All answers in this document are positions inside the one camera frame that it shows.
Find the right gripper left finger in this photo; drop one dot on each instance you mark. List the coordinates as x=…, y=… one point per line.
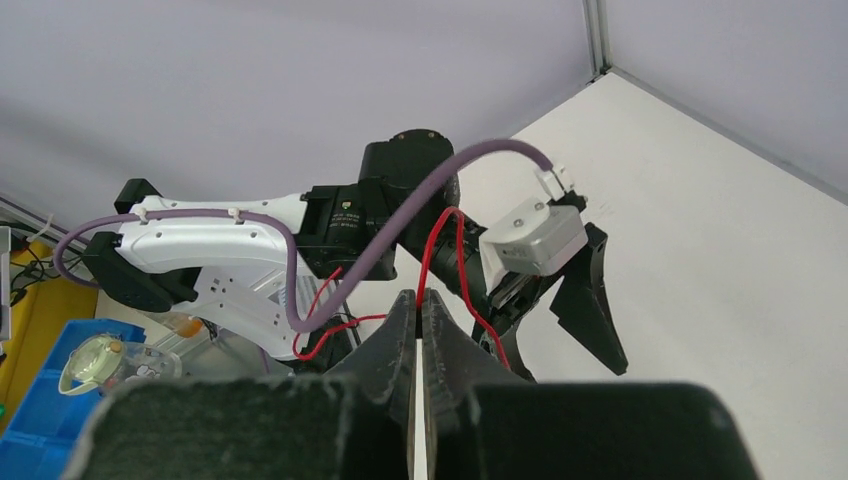
x=354, y=421

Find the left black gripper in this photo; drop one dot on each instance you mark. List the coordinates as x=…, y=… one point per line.
x=581, y=304

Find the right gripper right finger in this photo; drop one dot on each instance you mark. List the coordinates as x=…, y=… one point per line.
x=486, y=422

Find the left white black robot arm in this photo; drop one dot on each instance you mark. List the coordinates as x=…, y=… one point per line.
x=272, y=269

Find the blue plastic storage bin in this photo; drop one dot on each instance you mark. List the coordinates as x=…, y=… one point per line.
x=40, y=436

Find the yellow plastic crate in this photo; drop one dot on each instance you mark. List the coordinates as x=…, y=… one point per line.
x=37, y=322

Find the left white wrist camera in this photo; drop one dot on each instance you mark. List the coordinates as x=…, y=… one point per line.
x=535, y=238

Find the left aluminium frame post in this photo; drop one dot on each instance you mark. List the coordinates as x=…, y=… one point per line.
x=598, y=36

